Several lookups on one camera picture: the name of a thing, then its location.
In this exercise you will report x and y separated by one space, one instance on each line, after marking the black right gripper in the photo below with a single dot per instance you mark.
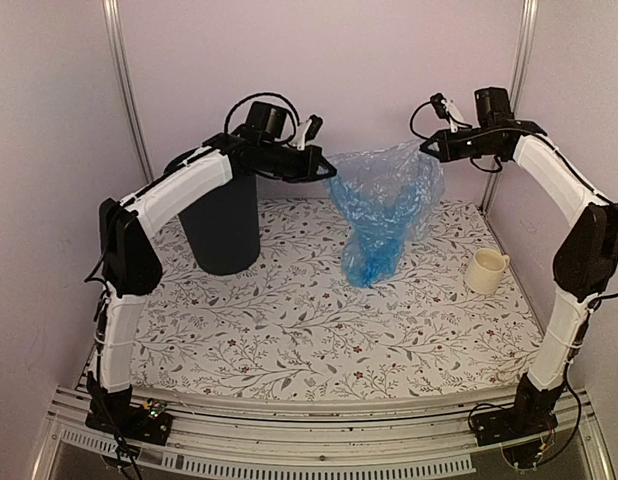
446 154

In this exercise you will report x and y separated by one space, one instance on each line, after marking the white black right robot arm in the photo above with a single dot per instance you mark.
582 266

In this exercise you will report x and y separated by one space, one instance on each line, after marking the left aluminium corner post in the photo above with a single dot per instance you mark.
114 30

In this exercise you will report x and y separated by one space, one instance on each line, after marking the dark grey trash bin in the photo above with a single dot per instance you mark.
222 227

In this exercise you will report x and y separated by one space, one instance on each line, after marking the blue plastic trash bag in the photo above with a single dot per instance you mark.
387 197

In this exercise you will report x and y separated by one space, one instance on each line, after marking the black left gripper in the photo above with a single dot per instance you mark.
309 170

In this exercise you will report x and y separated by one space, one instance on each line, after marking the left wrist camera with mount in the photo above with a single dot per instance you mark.
306 132

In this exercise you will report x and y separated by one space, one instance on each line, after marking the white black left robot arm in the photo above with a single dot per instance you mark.
129 269

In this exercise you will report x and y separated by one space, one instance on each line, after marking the cream ceramic mug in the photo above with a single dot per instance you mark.
485 270

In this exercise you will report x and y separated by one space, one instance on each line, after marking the aluminium front rail frame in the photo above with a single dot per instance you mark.
408 438

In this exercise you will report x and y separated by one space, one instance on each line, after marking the floral patterned table mat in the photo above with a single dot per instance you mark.
291 327

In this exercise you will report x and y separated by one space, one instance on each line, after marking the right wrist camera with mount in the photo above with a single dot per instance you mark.
446 110

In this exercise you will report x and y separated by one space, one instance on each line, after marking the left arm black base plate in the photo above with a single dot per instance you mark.
129 422

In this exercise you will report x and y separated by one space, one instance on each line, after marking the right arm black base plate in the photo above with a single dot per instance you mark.
492 424

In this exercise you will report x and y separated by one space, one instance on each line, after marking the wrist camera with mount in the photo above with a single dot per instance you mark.
446 110
306 132

